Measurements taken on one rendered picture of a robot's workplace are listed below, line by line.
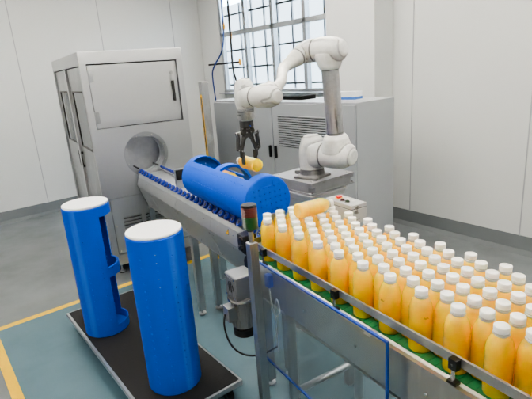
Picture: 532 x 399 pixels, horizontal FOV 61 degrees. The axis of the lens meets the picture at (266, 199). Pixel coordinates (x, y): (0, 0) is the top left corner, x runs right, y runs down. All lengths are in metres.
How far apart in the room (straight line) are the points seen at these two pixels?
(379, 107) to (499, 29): 1.22
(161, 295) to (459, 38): 3.55
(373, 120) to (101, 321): 2.60
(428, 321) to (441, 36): 3.66
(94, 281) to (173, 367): 0.87
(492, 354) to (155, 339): 1.63
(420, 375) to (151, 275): 1.32
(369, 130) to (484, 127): 1.18
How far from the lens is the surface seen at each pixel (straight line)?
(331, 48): 2.58
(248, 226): 1.76
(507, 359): 1.34
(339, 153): 2.66
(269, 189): 2.34
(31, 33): 7.03
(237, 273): 2.12
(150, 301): 2.33
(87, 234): 2.96
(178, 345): 2.45
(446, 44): 4.76
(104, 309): 3.15
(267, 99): 2.21
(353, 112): 3.78
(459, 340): 1.39
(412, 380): 1.53
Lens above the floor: 1.77
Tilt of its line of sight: 16 degrees down
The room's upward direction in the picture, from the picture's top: 4 degrees counter-clockwise
